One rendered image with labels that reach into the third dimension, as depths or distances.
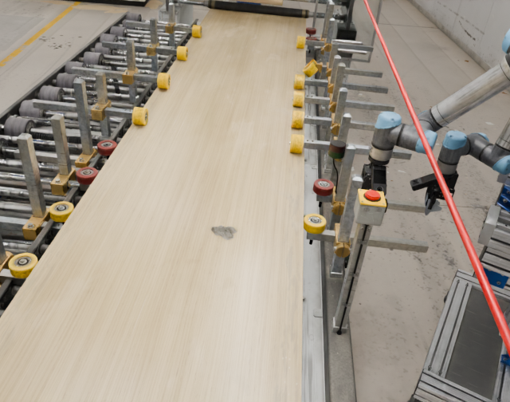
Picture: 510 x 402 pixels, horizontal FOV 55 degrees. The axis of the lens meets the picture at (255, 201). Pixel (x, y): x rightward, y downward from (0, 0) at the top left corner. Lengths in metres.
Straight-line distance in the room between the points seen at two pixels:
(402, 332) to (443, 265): 0.67
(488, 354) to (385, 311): 0.58
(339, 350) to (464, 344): 1.00
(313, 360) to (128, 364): 0.65
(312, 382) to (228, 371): 0.43
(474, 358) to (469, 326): 0.19
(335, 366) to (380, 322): 1.18
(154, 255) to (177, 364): 0.42
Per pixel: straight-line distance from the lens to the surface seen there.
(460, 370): 2.42
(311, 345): 1.74
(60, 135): 2.00
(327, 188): 1.96
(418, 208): 2.08
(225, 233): 1.66
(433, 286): 3.08
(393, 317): 2.80
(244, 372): 1.29
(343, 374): 1.59
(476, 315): 2.69
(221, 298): 1.45
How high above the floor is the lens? 1.94
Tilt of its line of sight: 34 degrees down
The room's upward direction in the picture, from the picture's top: 5 degrees clockwise
